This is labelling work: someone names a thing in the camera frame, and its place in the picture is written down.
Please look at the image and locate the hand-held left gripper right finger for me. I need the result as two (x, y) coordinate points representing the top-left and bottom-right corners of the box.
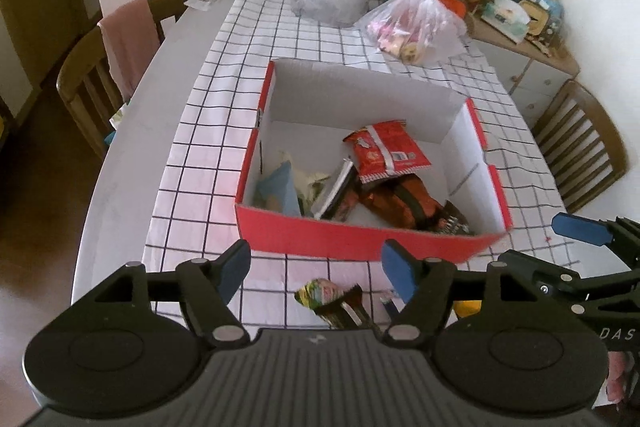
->
(381, 240), (538, 350)

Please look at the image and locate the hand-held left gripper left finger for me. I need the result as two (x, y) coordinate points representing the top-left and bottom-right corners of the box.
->
(75, 239), (251, 350)

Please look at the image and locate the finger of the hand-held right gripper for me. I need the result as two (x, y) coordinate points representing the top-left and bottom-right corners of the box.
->
(500, 249), (601, 308)
(552, 213), (640, 260)

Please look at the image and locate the red cardboard box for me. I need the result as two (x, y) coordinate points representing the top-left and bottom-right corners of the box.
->
(234, 59), (514, 264)

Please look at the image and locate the dark brown snack packet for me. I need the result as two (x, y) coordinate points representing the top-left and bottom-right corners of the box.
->
(320, 284), (373, 330)

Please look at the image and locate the brown orange snack packet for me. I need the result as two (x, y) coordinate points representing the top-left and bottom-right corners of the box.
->
(357, 174), (446, 228)

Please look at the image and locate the black snack packet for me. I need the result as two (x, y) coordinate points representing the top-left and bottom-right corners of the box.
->
(430, 202), (476, 235)

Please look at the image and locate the yellow orange snack packet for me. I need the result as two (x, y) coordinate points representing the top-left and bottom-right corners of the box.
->
(452, 299), (483, 320)

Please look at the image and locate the small colourful candy packet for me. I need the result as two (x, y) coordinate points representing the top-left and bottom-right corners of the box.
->
(295, 277), (346, 310)

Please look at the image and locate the blue white snack packet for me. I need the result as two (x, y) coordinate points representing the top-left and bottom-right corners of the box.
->
(255, 161), (303, 217)

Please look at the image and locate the silver foil snack packet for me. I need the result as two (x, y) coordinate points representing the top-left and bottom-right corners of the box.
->
(312, 159), (358, 220)

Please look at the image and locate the cream snack packet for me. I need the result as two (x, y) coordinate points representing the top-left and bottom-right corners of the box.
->
(277, 150), (331, 202)

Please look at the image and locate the red snack packet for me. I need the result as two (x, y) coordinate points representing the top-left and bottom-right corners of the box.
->
(342, 119), (433, 182)

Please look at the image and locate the person's right hand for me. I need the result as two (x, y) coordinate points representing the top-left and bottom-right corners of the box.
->
(606, 351), (632, 403)

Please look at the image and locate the wooden slat-back chair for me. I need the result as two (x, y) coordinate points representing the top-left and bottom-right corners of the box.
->
(531, 79), (628, 214)

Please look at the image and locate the white sideboard cabinet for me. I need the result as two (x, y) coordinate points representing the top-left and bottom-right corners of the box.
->
(465, 14), (582, 122)

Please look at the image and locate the checked white tablecloth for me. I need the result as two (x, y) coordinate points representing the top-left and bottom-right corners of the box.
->
(142, 0), (583, 328)

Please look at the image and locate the white green item on seat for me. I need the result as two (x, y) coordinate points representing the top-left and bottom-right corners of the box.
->
(102, 104), (128, 142)

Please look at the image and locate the blue carton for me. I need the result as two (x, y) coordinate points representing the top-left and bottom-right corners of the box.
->
(540, 0), (563, 42)

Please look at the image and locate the tissue box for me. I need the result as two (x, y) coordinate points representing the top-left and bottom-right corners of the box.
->
(482, 0), (530, 42)

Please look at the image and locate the wooden chair with pink cloth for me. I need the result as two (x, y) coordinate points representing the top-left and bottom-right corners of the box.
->
(56, 0), (190, 160)

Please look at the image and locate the small clear bag of sweets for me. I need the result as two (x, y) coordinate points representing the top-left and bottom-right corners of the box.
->
(355, 0), (468, 68)

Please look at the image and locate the pink cloth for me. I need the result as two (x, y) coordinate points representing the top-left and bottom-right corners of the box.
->
(97, 0), (161, 100)

